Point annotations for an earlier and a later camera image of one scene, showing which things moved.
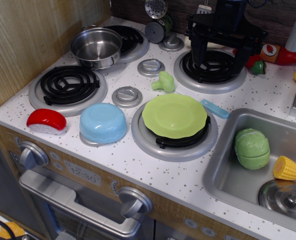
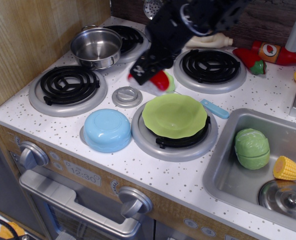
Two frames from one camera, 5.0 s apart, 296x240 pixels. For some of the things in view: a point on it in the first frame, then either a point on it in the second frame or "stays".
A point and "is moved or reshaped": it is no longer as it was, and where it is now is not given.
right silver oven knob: (134, 202) stays
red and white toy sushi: (46, 121) -> (160, 83)
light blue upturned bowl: (102, 123) is moved or reshaped
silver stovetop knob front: (126, 97) stays
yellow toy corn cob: (284, 168) stays
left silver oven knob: (31, 156) stays
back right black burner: (216, 76) stays
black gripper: (224, 23) -> (173, 25)
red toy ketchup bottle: (280, 55) stays
